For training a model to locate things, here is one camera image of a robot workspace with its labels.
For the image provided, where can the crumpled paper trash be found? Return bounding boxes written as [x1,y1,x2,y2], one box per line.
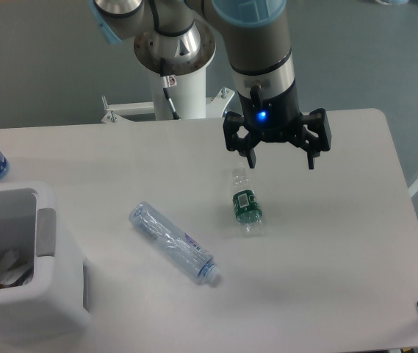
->
[0,249,34,289]

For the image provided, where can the clear blue plastic bottle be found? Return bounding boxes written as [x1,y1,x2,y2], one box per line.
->
[129,202,220,285]

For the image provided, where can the green label plastic bottle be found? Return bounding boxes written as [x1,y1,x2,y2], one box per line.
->
[231,166,264,238]

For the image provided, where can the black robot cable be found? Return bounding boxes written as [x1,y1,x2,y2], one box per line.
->
[147,0,182,121]

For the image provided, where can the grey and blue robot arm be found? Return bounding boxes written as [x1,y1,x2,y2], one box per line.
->
[88,1,331,166]

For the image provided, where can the white trash can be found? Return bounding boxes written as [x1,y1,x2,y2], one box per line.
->
[0,182,90,342]

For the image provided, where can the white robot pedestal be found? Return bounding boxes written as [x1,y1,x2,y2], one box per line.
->
[101,20,235,123]

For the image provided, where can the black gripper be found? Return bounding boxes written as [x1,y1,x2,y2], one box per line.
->
[223,81,331,170]

